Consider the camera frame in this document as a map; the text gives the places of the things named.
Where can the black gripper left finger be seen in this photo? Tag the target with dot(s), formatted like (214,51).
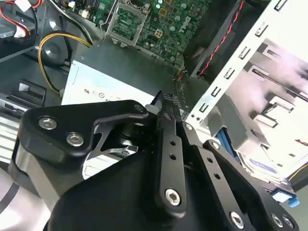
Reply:
(60,139)

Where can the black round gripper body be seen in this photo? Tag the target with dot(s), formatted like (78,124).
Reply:
(108,204)

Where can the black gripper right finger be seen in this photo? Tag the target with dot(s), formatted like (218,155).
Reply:
(216,175)

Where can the hard disk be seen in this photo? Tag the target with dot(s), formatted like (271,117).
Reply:
(286,198)

